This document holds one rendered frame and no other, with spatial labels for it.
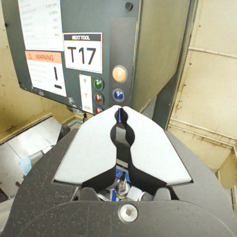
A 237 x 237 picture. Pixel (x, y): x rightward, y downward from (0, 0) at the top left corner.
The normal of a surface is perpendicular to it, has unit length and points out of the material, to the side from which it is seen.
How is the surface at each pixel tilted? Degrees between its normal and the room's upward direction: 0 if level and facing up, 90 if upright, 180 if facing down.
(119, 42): 90
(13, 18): 90
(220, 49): 90
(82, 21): 90
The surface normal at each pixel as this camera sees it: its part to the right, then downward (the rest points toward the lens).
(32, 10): -0.48, 0.45
